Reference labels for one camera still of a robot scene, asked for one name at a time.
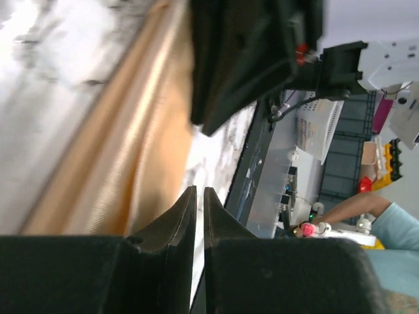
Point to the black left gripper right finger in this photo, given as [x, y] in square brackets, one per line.
[218, 222]

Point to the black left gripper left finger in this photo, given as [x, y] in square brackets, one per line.
[160, 273]

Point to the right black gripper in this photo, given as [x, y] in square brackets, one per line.
[246, 49]

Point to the peach cloth napkin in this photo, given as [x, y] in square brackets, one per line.
[126, 164]

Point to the person's forearm in background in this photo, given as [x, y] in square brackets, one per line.
[393, 226]

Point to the white handheld device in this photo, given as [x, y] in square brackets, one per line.
[361, 234]

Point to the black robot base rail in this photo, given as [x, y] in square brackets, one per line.
[261, 172]

